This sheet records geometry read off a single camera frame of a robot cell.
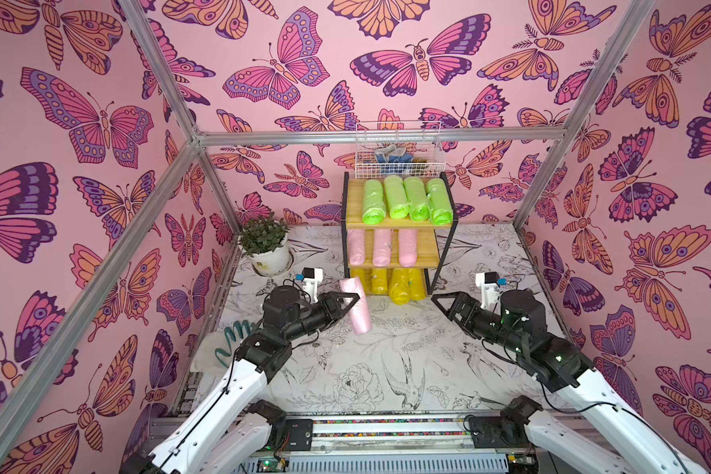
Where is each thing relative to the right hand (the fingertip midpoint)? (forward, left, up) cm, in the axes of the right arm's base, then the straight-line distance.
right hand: (440, 302), depth 69 cm
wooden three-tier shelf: (+19, +9, -6) cm, 21 cm away
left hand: (+1, +19, 0) cm, 19 cm away
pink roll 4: (+22, +6, -5) cm, 23 cm away
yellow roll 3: (+18, +7, -21) cm, 28 cm away
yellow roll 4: (+20, +1, -22) cm, 30 cm away
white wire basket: (+47, +7, +8) cm, 48 cm away
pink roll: (-3, +19, -1) cm, 19 cm away
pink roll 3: (+19, +13, -5) cm, 24 cm away
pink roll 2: (+21, +21, -5) cm, 30 cm away
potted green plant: (+25, +49, -7) cm, 56 cm away
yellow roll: (+22, +20, -20) cm, 36 cm away
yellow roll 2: (+19, +14, -20) cm, 31 cm away
